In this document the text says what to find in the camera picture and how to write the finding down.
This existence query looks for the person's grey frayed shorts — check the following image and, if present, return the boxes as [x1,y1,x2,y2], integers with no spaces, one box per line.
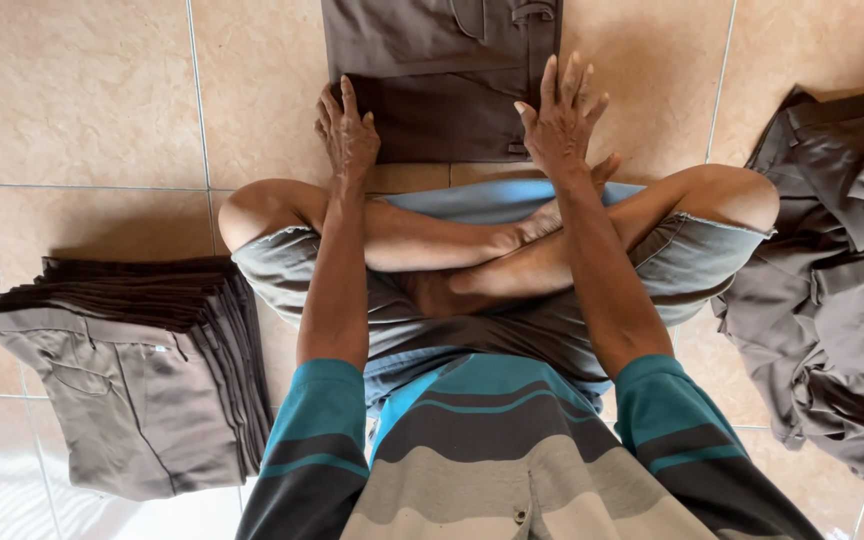
[231,178,778,418]

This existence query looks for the heap of unfolded brown trousers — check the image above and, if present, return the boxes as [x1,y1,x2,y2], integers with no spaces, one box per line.
[711,81,864,490]

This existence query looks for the person's left leg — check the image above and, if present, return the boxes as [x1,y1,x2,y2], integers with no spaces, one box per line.
[218,153,623,275]

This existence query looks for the person's leg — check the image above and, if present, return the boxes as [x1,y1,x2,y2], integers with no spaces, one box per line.
[402,163,781,318]
[218,153,623,275]

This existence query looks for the stack of folded brown trousers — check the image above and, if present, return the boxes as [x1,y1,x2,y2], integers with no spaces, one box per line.
[0,255,276,502]

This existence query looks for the person's right leg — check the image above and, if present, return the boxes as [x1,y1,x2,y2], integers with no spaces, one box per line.
[402,163,781,318]

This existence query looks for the person's right hand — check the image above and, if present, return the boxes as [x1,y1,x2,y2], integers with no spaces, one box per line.
[515,51,612,182]

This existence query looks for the person's striped teal grey shirt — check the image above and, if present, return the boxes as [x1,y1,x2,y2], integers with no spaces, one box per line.
[235,352,827,540]

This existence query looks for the person's left hand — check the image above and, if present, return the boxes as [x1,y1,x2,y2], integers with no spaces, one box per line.
[314,75,382,182]

